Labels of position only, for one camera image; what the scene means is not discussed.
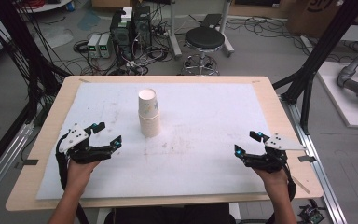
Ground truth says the grey metal stand leg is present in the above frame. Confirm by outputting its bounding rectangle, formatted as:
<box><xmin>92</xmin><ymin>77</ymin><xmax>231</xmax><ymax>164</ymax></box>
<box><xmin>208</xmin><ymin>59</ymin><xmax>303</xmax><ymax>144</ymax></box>
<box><xmin>218</xmin><ymin>0</ymin><xmax>235</xmax><ymax>58</ymax></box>
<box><xmin>167</xmin><ymin>0</ymin><xmax>183</xmax><ymax>61</ymax></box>

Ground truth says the aluminium rail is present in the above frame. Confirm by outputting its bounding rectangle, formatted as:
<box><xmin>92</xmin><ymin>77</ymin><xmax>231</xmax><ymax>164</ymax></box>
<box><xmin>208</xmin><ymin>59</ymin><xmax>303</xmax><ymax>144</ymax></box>
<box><xmin>0</xmin><ymin>122</ymin><xmax>35</xmax><ymax>209</ymax></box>
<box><xmin>280</xmin><ymin>95</ymin><xmax>348</xmax><ymax>224</ymax></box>

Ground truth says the black frame with cables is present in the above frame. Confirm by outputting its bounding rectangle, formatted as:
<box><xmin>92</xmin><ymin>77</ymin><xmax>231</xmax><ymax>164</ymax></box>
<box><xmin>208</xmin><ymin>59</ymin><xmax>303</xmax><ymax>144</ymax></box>
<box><xmin>0</xmin><ymin>0</ymin><xmax>73</xmax><ymax>185</ymax></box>

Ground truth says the black round stool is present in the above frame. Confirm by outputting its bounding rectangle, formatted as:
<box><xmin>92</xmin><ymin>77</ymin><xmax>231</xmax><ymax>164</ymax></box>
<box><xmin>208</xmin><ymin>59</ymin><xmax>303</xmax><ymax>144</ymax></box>
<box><xmin>181</xmin><ymin>26</ymin><xmax>227</xmax><ymax>77</ymax></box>

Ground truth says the tangle of floor cables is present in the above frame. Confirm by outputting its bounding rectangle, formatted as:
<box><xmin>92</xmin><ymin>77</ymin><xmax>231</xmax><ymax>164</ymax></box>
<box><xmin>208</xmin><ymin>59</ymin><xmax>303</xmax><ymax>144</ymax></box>
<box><xmin>72</xmin><ymin>29</ymin><xmax>175</xmax><ymax>77</ymax></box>

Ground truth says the grey power supply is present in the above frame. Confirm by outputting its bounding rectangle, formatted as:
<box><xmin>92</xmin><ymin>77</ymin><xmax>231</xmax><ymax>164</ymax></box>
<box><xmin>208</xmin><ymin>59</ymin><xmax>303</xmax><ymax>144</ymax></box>
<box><xmin>98</xmin><ymin>33</ymin><xmax>113</xmax><ymax>59</ymax></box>
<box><xmin>87</xmin><ymin>33</ymin><xmax>102</xmax><ymax>59</ymax></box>

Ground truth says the black flat floor plate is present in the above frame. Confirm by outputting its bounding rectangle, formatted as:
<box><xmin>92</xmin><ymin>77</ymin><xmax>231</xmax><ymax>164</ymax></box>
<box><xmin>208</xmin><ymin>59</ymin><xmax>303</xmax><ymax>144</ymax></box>
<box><xmin>200</xmin><ymin>13</ymin><xmax>224</xmax><ymax>29</ymax></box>

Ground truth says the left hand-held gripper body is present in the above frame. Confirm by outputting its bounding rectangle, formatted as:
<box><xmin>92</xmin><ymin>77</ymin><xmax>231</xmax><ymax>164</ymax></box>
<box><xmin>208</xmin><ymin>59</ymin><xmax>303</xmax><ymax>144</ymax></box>
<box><xmin>55</xmin><ymin>123</ymin><xmax>114</xmax><ymax>165</ymax></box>

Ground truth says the person's left hand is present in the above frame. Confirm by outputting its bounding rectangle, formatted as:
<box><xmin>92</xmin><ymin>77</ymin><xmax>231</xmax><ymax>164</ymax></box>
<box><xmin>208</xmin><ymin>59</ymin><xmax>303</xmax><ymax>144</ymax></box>
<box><xmin>65</xmin><ymin>159</ymin><xmax>102</xmax><ymax>193</ymax></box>

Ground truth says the white table mat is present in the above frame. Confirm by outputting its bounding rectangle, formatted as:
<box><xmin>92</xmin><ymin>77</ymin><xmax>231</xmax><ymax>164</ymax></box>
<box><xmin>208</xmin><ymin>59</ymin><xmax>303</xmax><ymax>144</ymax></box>
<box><xmin>35</xmin><ymin>82</ymin><xmax>269</xmax><ymax>201</ymax></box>

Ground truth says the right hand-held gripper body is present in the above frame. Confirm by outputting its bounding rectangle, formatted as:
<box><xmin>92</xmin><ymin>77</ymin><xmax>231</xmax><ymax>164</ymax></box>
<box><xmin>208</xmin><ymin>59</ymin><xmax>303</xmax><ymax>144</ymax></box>
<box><xmin>243</xmin><ymin>133</ymin><xmax>308</xmax><ymax>174</ymax></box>

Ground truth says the green circuit board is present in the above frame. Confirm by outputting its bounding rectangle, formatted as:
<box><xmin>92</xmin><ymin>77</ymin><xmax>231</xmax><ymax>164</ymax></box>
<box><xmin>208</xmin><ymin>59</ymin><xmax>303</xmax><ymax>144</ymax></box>
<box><xmin>297</xmin><ymin>204</ymin><xmax>326</xmax><ymax>224</ymax></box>

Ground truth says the person's lap in black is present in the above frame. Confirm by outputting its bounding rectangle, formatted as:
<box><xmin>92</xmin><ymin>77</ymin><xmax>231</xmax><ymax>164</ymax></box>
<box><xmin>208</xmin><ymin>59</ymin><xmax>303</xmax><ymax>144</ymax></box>
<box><xmin>104</xmin><ymin>203</ymin><xmax>237</xmax><ymax>224</ymax></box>

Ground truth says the single printed paper cup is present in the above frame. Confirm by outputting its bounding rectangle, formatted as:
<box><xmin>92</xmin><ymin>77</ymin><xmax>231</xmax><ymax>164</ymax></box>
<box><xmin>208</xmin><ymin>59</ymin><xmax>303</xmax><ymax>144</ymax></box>
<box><xmin>137</xmin><ymin>88</ymin><xmax>160</xmax><ymax>118</ymax></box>

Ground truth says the black tape piece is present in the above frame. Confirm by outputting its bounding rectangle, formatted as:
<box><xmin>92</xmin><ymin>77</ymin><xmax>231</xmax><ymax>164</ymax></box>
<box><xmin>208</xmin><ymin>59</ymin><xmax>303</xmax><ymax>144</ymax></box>
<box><xmin>297</xmin><ymin>154</ymin><xmax>318</xmax><ymax>163</ymax></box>
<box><xmin>14</xmin><ymin>159</ymin><xmax>40</xmax><ymax>171</ymax></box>

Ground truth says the white floor board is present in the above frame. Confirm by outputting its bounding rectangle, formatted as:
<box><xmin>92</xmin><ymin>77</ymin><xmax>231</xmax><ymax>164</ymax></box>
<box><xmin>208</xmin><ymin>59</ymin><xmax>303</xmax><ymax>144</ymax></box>
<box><xmin>316</xmin><ymin>61</ymin><xmax>358</xmax><ymax>129</ymax></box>

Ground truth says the thin wooden stick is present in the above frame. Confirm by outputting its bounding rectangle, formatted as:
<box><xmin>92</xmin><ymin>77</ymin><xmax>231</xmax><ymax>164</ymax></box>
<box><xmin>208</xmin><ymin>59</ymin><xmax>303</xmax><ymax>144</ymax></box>
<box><xmin>292</xmin><ymin>175</ymin><xmax>311</xmax><ymax>195</ymax></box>

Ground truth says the black computer tower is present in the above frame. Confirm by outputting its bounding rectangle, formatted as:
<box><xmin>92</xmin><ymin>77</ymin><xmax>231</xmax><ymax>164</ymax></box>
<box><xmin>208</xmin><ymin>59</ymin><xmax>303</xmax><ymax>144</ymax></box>
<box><xmin>109</xmin><ymin>10</ymin><xmax>135</xmax><ymax>61</ymax></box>
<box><xmin>132</xmin><ymin>5</ymin><xmax>153</xmax><ymax>49</ymax></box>

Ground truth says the person's right hand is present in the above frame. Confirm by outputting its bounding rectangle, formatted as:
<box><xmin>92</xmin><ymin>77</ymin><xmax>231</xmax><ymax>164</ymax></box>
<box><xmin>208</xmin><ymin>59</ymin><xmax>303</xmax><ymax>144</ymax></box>
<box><xmin>253</xmin><ymin>167</ymin><xmax>291</xmax><ymax>201</ymax></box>

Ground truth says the cardboard box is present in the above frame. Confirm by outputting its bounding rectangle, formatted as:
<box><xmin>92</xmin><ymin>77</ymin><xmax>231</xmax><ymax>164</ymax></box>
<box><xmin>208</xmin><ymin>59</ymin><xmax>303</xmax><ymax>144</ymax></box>
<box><xmin>285</xmin><ymin>0</ymin><xmax>358</xmax><ymax>39</ymax></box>

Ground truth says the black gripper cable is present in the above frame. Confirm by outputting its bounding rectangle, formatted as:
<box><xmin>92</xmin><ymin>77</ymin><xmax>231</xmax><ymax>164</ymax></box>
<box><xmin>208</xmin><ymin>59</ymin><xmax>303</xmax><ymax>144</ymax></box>
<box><xmin>281</xmin><ymin>162</ymin><xmax>296</xmax><ymax>203</ymax></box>
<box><xmin>55</xmin><ymin>132</ymin><xmax>73</xmax><ymax>191</ymax></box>

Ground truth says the white round table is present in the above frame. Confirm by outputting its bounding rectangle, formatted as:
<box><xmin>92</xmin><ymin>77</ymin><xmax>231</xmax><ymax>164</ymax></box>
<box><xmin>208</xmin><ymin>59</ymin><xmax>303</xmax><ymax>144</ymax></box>
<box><xmin>16</xmin><ymin>0</ymin><xmax>73</xmax><ymax>14</ymax></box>

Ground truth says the white table leg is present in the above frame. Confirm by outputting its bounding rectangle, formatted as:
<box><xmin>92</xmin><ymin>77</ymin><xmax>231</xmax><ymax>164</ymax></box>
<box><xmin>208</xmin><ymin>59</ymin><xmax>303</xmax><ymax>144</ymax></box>
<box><xmin>96</xmin><ymin>207</ymin><xmax>113</xmax><ymax>224</ymax></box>
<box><xmin>228</xmin><ymin>203</ymin><xmax>242</xmax><ymax>222</ymax></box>

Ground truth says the black metal frame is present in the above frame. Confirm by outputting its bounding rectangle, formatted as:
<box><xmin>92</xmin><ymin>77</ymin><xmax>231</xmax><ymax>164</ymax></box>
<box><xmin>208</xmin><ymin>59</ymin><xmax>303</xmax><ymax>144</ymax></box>
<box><xmin>272</xmin><ymin>0</ymin><xmax>358</xmax><ymax>135</ymax></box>

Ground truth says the small white box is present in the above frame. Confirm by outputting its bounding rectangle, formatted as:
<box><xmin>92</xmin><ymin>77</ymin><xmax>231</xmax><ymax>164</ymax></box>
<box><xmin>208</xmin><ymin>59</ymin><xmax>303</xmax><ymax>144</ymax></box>
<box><xmin>120</xmin><ymin>7</ymin><xmax>134</xmax><ymax>22</ymax></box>

